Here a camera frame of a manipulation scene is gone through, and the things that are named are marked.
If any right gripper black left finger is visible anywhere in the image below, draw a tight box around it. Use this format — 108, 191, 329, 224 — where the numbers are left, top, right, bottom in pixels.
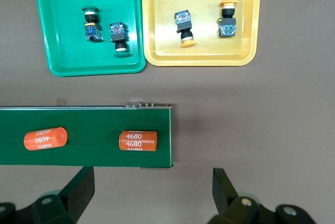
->
0, 166, 95, 224

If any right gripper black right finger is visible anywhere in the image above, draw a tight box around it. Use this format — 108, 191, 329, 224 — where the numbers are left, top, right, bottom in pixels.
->
208, 167, 317, 224

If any orange cylinder marked 4680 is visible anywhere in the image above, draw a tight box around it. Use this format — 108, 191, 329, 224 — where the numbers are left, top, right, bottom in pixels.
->
118, 130, 158, 152
23, 127, 69, 152

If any green pushbutton blue block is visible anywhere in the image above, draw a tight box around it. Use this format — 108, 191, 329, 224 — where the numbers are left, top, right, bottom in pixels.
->
81, 6, 104, 43

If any green pushbutton dark block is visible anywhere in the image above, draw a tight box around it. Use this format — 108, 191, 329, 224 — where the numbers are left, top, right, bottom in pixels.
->
109, 21, 132, 58

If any yellow mushroom pushbutton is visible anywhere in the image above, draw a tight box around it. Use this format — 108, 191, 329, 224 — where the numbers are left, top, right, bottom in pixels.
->
216, 0, 239, 38
174, 9, 197, 49

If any green conveyor belt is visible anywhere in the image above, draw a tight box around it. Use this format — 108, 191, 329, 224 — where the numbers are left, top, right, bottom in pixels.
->
0, 101, 174, 170

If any green plastic tray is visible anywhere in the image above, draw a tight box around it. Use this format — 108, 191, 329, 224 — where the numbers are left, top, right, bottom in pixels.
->
31, 0, 147, 77

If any yellow plastic tray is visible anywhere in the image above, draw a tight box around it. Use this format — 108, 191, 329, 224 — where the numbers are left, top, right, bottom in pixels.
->
140, 0, 263, 67

